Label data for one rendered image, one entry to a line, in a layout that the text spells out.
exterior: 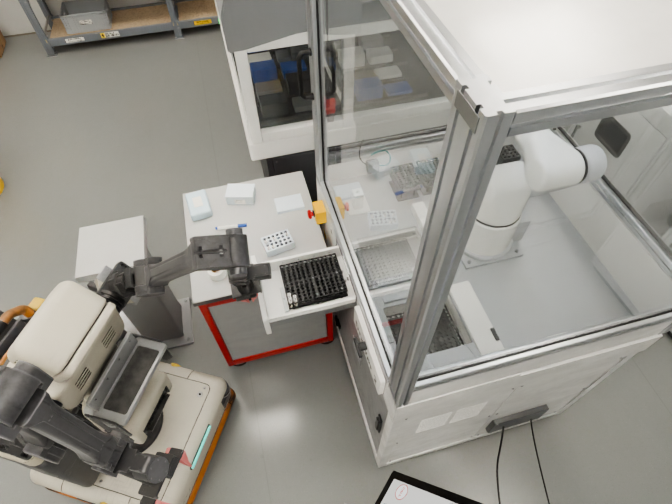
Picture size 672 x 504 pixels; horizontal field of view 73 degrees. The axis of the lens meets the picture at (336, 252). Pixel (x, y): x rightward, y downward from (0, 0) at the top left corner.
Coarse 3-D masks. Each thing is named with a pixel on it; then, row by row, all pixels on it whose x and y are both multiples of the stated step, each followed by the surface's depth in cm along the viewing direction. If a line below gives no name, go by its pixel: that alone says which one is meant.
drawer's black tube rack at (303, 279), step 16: (320, 256) 175; (336, 256) 175; (288, 272) 175; (304, 272) 170; (320, 272) 170; (336, 272) 170; (304, 288) 166; (320, 288) 167; (336, 288) 166; (304, 304) 166
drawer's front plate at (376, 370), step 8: (360, 312) 157; (360, 320) 155; (360, 328) 156; (360, 336) 160; (368, 336) 152; (368, 344) 150; (368, 352) 151; (376, 360) 146; (376, 368) 145; (376, 376) 146; (376, 384) 150; (384, 384) 144
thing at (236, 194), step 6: (228, 186) 210; (234, 186) 210; (240, 186) 210; (246, 186) 210; (252, 186) 210; (228, 192) 208; (234, 192) 208; (240, 192) 208; (246, 192) 208; (252, 192) 208; (228, 198) 207; (234, 198) 207; (240, 198) 207; (246, 198) 207; (252, 198) 207; (228, 204) 210; (234, 204) 210; (240, 204) 210; (246, 204) 210; (252, 204) 210
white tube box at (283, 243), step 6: (276, 234) 195; (282, 234) 195; (288, 234) 195; (270, 240) 193; (276, 240) 193; (282, 240) 193; (288, 240) 193; (264, 246) 191; (270, 246) 191; (276, 246) 192; (282, 246) 191; (288, 246) 192; (294, 246) 194; (270, 252) 190; (276, 252) 192
